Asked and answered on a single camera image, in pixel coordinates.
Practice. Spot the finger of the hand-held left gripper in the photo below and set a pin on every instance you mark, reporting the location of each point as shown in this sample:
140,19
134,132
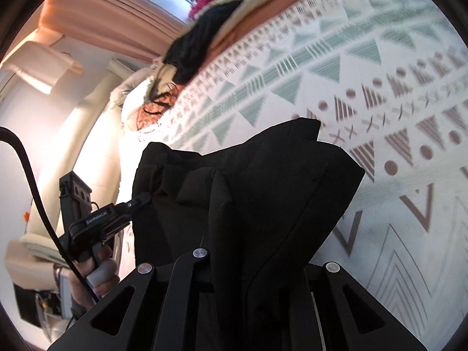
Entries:
139,202

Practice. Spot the white hanging garment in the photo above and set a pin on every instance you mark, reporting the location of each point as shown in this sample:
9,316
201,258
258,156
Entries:
40,65

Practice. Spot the pink brown bed sheet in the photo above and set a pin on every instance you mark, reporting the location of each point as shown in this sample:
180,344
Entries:
263,18

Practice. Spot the patterned bed with bedspread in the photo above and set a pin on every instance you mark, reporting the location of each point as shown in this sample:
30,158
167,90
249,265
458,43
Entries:
329,62

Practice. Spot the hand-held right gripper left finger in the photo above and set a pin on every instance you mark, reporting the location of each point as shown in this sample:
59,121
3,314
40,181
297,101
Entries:
190,274

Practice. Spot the pink cloth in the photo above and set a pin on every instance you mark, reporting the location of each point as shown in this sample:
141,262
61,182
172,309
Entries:
204,2

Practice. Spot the black knit garment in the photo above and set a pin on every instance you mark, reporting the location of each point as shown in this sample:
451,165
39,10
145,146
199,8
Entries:
197,44

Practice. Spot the black jacket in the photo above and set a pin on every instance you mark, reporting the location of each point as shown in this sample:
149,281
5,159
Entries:
256,190

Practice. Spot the person's left hand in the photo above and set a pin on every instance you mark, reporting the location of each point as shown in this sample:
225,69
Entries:
104,270

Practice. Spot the pink curtain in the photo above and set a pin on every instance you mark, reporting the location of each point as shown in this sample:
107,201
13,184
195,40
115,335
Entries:
109,11

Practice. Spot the cream padded headboard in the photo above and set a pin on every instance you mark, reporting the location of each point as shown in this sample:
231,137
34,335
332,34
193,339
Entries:
73,153

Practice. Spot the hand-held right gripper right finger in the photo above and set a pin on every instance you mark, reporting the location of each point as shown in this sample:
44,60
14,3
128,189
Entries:
331,281

